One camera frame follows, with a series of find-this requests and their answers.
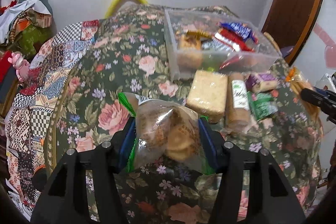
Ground orange clear cracker pack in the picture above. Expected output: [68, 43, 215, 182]
[286, 67, 319, 119]

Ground clear green cookie bag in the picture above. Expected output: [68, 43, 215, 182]
[118, 92, 214, 174]

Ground green snack packet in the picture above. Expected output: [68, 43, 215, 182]
[247, 92, 278, 121]

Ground patchwork quilt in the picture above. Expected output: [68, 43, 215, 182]
[5, 20, 100, 218]

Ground purple snack bar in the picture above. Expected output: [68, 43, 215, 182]
[245, 73, 278, 93]

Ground round cracker roll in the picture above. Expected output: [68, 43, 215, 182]
[227, 72, 251, 131]

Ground blue candy bar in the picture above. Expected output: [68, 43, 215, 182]
[219, 22, 256, 42]

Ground red snack packet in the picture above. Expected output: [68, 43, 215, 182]
[213, 28, 255, 52]

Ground square cracker pack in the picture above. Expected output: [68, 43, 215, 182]
[186, 70, 228, 123]

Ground wooden door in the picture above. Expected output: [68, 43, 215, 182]
[262, 0, 323, 65]

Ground pink plush toy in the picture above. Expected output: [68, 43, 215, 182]
[7, 52, 30, 83]

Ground clear plastic storage bin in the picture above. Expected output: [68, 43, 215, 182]
[165, 9, 281, 80]

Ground pile of clothes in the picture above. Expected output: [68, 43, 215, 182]
[1, 0, 56, 59]

